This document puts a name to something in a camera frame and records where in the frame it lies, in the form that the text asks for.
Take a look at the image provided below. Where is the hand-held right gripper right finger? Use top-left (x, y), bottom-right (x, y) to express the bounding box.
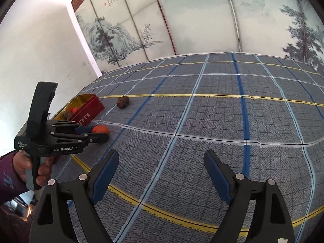
top-left (204, 149), bottom-right (296, 243)

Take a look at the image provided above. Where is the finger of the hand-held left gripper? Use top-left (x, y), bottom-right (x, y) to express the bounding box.
top-left (49, 121), bottom-right (98, 135)
top-left (54, 133), bottom-right (110, 148)

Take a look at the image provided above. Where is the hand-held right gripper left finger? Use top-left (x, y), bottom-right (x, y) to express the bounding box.
top-left (30, 149), bottom-right (119, 243)

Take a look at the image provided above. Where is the red tin box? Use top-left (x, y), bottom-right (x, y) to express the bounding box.
top-left (54, 94), bottom-right (105, 126)

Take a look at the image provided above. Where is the person's left forearm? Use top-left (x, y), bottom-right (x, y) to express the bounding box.
top-left (0, 154), bottom-right (29, 204)

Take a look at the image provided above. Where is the person's left hand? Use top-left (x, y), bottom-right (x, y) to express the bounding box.
top-left (13, 150), bottom-right (57, 188)

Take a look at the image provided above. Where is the grey plaid cloth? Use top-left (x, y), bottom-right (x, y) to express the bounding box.
top-left (49, 52), bottom-right (324, 243)

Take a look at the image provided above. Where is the painted folding screen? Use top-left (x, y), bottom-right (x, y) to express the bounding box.
top-left (71, 0), bottom-right (324, 75)

